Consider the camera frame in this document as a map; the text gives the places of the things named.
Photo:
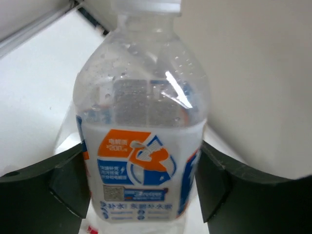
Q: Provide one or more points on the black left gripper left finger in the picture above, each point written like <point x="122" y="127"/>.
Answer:
<point x="49" y="197"/>

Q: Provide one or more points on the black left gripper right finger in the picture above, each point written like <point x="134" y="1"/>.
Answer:
<point x="238" y="199"/>

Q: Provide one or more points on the blue orange label plastic bottle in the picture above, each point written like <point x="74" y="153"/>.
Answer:
<point x="141" y="105"/>

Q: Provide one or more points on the white octagonal plastic bin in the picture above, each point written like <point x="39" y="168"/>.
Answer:
<point x="258" y="58"/>

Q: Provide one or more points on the red label plastic bottle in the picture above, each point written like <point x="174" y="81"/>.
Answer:
<point x="91" y="230"/>

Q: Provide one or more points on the aluminium table edge rail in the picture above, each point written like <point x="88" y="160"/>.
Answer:
<point x="21" y="20"/>

